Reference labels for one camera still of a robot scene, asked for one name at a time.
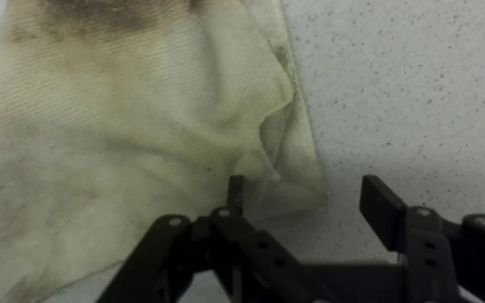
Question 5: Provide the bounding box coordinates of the stained cream table cloth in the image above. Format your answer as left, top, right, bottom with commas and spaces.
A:
0, 0, 330, 303

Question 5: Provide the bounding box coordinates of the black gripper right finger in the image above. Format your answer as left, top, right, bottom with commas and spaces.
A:
359, 173, 485, 303

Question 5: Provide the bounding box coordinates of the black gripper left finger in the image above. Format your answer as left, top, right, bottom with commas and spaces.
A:
94, 173, 313, 303

